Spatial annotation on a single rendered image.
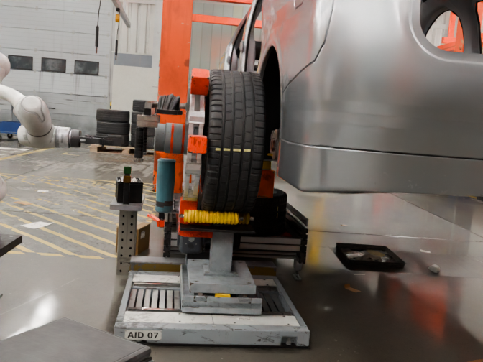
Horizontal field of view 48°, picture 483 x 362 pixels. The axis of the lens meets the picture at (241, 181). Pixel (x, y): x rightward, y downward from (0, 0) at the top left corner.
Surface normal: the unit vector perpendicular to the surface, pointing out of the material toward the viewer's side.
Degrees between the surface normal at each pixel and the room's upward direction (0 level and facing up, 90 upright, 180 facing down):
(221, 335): 90
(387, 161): 104
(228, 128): 77
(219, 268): 90
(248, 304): 90
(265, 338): 90
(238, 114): 66
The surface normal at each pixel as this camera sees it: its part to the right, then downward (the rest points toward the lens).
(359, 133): -0.37, 0.33
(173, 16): 0.12, 0.13
